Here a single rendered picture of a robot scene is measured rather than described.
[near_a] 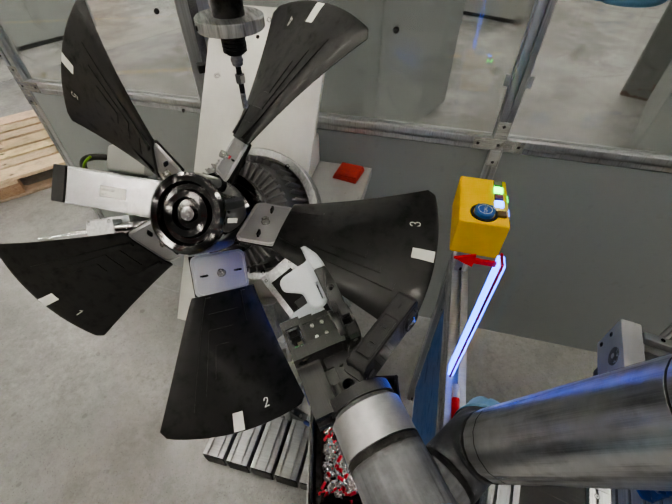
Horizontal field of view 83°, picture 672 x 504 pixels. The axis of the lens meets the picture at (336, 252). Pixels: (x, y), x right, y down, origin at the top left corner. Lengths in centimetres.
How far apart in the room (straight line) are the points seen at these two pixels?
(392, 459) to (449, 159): 105
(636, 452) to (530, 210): 117
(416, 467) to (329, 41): 51
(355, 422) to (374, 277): 21
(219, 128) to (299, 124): 18
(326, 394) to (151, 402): 149
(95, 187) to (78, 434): 125
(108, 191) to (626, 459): 85
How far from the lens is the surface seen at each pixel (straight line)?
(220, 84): 92
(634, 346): 84
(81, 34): 75
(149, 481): 175
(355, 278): 52
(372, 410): 39
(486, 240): 84
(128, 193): 85
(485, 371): 188
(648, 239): 160
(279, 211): 62
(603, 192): 143
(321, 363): 43
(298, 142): 82
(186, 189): 59
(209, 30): 44
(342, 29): 59
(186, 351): 64
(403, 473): 38
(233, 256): 65
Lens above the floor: 158
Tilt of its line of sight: 46 degrees down
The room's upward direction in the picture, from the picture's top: straight up
